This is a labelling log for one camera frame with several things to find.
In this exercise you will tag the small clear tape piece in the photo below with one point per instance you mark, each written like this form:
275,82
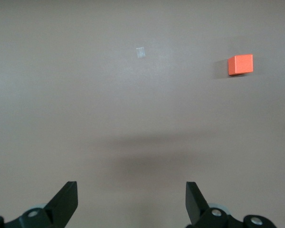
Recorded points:
141,52

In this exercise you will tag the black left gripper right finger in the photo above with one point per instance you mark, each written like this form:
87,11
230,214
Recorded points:
197,209

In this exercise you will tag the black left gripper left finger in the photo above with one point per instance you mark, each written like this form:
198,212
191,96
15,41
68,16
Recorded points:
64,206

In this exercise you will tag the orange wooden block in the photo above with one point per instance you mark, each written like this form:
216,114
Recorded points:
242,64

